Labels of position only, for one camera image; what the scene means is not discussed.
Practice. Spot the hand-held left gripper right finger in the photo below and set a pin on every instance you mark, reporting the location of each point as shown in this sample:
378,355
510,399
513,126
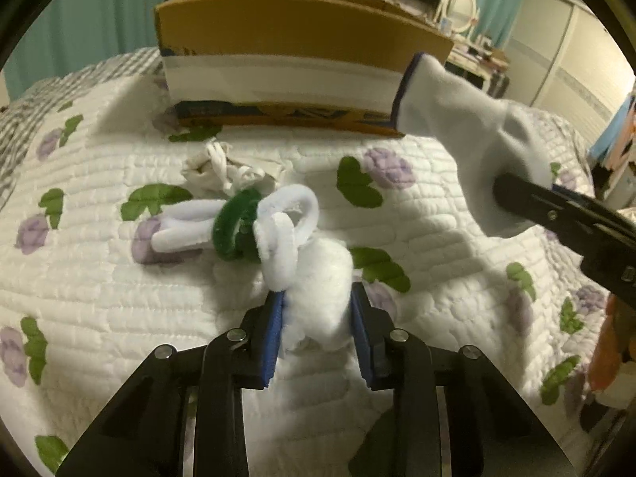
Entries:
360,344

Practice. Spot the white sock with blue trim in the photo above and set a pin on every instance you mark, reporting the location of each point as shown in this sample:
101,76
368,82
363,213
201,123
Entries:
447,114

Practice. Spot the white floral quilt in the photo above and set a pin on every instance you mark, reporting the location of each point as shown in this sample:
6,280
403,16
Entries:
124,318

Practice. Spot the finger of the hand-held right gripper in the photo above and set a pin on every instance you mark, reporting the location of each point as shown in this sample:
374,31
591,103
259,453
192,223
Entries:
534,203
589,198

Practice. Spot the white fuzzy folded loop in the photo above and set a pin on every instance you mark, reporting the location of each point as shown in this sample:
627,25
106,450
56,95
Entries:
186,226

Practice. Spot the cluttered dressing table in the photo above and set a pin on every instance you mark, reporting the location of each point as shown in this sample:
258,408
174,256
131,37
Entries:
479,57

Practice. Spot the cardboard box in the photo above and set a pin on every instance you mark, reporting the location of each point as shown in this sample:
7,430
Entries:
298,39

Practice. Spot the grey checked blanket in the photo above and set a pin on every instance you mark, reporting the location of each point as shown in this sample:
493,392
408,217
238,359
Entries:
30,124

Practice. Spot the white wardrobe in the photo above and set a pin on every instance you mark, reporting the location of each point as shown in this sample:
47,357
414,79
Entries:
561,54

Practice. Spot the white fluffy sock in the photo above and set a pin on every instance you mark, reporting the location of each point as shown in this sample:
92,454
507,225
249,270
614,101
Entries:
320,283

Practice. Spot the white knotted cloth strip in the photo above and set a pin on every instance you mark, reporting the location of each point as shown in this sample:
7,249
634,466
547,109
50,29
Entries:
213,169

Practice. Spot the hanging clothes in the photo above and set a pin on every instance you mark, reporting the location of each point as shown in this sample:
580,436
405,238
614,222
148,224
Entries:
616,134

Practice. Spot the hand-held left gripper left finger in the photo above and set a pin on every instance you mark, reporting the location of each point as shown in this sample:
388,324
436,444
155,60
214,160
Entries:
274,340

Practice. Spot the orange and white cloth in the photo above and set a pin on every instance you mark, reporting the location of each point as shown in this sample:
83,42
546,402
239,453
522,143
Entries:
613,357

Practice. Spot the oval vanity mirror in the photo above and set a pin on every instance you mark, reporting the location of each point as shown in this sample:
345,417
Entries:
459,7

